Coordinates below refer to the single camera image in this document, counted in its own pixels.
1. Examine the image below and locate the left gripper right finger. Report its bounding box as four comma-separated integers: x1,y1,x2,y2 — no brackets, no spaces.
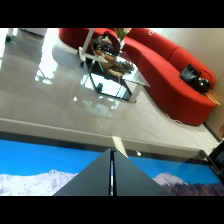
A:
112,149,170,197

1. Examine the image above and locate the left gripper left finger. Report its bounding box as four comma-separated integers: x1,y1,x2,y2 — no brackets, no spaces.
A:
53,148,113,197

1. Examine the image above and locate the glass coffee table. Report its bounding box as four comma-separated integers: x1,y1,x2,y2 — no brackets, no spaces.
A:
78,28,151,104

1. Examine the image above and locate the red sofa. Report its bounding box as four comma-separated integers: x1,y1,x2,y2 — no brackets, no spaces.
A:
59,28,218,127

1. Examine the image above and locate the black bag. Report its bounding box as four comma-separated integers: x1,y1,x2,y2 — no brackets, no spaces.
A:
179,63,213,95

